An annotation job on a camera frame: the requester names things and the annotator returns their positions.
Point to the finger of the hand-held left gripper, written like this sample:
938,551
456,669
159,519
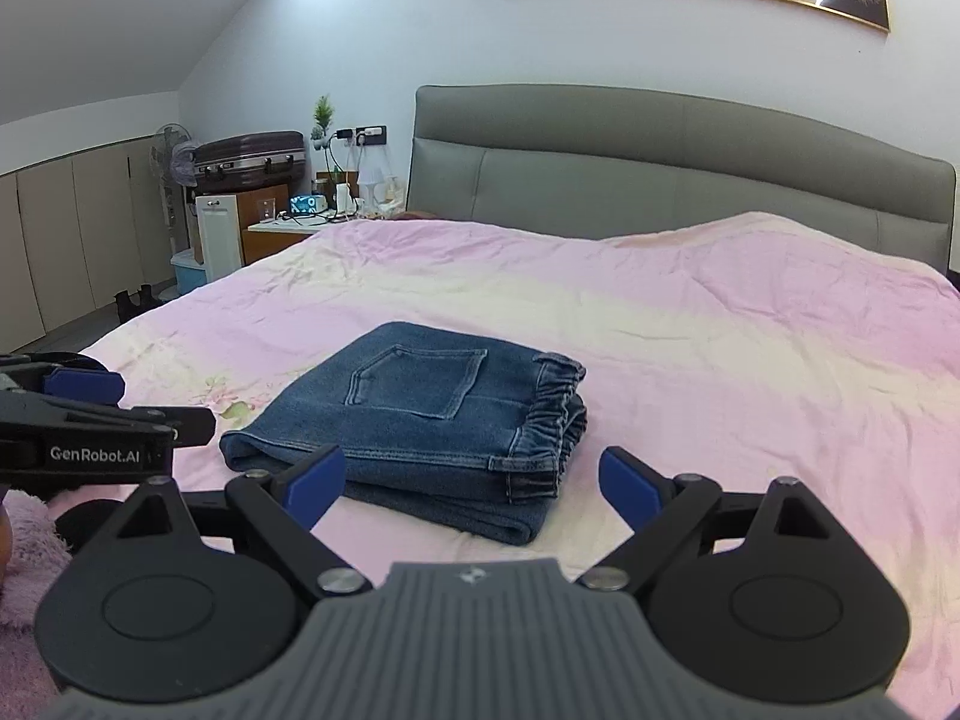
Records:
180,426
82,384

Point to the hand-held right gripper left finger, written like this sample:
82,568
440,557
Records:
315,484

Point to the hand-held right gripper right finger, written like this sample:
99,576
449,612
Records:
626,484

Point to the blue denim pants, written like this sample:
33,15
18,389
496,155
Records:
420,405

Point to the black shoes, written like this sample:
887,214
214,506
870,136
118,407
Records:
136,304

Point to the blue plastic bin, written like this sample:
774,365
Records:
187,271

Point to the pink floral bedsheet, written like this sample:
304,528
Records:
712,330

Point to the brown nightstand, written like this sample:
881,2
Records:
277,244

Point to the brown wooden cabinet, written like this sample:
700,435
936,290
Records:
262,202

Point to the standing fan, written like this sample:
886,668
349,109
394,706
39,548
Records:
169,146

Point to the small blue patterned box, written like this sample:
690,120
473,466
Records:
307,204

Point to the dark hard-shell suitcase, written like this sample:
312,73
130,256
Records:
247,157

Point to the white table lamp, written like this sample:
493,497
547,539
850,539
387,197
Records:
373,176

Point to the grey upholstered bed headboard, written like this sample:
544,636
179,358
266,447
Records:
637,157

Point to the small green potted plant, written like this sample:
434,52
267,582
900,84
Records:
323,116

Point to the low beige wall cabinets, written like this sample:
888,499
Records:
67,240

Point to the black wall socket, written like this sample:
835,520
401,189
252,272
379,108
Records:
371,134

